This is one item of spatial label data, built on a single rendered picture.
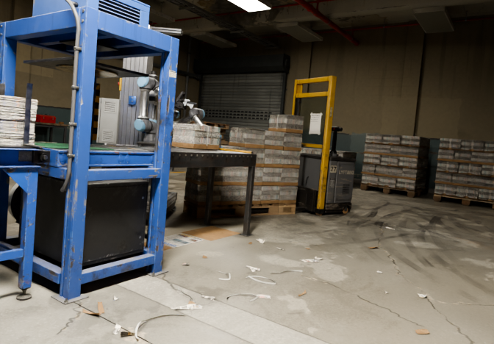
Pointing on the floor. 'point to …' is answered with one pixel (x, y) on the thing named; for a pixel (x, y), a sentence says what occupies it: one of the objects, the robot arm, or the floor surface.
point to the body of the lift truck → (335, 186)
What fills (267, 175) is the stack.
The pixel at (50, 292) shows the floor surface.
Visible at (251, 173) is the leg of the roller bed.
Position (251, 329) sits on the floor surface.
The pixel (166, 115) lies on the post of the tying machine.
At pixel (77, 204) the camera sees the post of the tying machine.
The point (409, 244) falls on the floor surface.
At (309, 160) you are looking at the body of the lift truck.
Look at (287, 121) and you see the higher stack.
